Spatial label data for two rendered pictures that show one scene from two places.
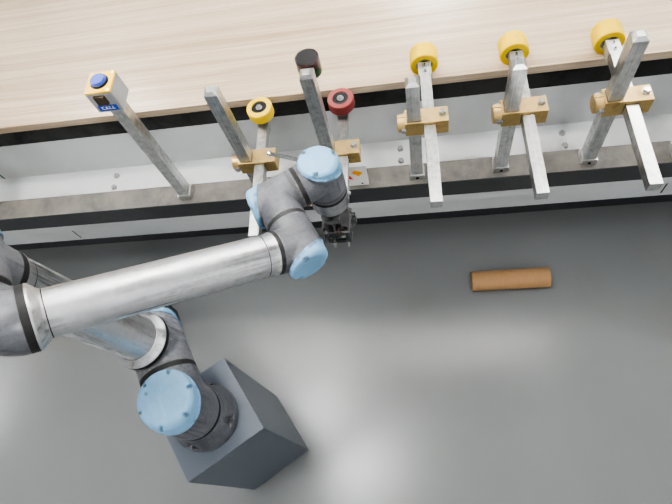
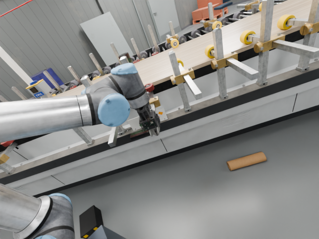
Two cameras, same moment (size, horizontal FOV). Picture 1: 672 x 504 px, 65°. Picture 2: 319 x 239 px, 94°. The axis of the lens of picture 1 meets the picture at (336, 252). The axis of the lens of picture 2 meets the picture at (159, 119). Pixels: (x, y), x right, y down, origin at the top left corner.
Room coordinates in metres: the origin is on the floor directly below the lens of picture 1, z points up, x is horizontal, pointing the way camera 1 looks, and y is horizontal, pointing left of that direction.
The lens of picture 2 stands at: (0.12, 0.03, 1.32)
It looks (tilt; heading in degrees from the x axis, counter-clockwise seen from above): 36 degrees down; 350
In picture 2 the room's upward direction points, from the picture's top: 25 degrees counter-clockwise
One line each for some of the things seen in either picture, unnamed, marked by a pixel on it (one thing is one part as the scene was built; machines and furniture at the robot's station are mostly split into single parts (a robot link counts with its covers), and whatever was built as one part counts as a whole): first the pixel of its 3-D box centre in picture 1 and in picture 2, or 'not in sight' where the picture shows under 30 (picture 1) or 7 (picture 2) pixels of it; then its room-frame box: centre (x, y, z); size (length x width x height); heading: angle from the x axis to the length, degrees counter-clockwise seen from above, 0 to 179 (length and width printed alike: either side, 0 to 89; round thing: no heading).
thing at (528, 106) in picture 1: (518, 111); (223, 60); (0.80, -0.58, 0.94); 0.13 x 0.06 x 0.05; 71
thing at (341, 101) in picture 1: (342, 109); (150, 92); (1.10, -0.18, 0.85); 0.08 x 0.08 x 0.11
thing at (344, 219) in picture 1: (335, 217); (146, 114); (0.68, -0.03, 0.97); 0.09 x 0.08 x 0.12; 160
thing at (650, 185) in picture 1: (629, 103); (273, 42); (0.69, -0.83, 0.95); 0.50 x 0.04 x 0.04; 161
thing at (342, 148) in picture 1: (337, 151); (149, 104); (0.96, -0.11, 0.84); 0.13 x 0.06 x 0.05; 71
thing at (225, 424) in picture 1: (199, 414); not in sight; (0.43, 0.52, 0.65); 0.19 x 0.19 x 0.10
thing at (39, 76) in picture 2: not in sight; (52, 89); (4.89, 1.51, 0.51); 0.70 x 0.67 x 1.01; 15
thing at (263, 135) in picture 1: (260, 173); (117, 120); (0.99, 0.13, 0.84); 0.43 x 0.03 x 0.04; 161
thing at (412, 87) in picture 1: (415, 140); (182, 89); (0.88, -0.32, 0.86); 0.03 x 0.03 x 0.48; 71
